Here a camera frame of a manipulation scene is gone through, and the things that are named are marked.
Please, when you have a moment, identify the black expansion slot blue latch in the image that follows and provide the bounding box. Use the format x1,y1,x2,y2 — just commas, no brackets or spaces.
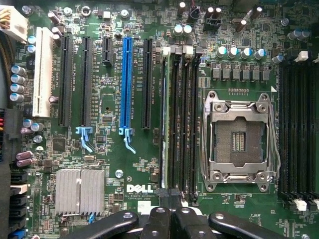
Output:
74,36,95,153

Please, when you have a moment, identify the silver finned heat sink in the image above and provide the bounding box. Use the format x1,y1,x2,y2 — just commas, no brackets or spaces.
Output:
55,168,106,217

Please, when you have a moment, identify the black main power plug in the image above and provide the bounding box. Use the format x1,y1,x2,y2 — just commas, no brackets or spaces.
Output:
0,108,25,163

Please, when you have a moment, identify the green Dell motherboard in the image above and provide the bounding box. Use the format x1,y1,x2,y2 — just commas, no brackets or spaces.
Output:
0,0,319,239

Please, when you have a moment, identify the long black expansion slot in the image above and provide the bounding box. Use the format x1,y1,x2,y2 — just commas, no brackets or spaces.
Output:
140,38,154,130
57,34,74,127

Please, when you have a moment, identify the black RAM slot white clip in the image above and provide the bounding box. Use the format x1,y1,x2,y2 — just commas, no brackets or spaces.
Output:
181,46,195,203
311,51,319,212
290,50,309,212

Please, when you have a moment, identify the white PCI expansion slot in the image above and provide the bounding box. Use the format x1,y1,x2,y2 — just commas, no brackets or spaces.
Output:
32,26,54,119

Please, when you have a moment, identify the white power plug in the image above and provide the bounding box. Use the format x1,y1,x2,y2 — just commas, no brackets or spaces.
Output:
0,4,28,45

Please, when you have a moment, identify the white SATA port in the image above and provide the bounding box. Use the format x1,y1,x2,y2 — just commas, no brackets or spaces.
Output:
9,183,28,196

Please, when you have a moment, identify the black wire plug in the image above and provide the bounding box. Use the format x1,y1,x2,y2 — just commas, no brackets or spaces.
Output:
186,0,201,23

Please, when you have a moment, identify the black sleeved cable bundle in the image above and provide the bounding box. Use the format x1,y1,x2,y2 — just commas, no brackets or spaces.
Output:
0,31,16,102

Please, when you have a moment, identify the black fan header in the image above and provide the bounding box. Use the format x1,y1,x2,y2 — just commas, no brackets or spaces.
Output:
203,16,223,32

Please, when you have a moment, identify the black SATA port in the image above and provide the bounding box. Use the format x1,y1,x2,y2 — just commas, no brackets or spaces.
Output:
9,195,28,226
9,171,28,184

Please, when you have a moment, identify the installed RAM stick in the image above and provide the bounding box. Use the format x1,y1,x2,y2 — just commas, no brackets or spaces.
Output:
158,46,172,190

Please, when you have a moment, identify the silver CPU socket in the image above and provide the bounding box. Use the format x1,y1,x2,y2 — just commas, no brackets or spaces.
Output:
201,90,282,194

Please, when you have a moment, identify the green RAM stick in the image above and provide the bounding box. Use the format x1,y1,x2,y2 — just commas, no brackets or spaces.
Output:
161,52,171,189

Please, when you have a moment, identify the short black expansion slot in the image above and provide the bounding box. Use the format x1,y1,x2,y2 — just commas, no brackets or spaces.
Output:
101,37,114,67

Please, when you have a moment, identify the blue SATA port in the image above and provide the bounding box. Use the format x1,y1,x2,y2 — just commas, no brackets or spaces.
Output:
12,228,27,239

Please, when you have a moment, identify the wire locking lever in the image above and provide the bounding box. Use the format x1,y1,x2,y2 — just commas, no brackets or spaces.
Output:
201,117,215,184
267,101,282,176

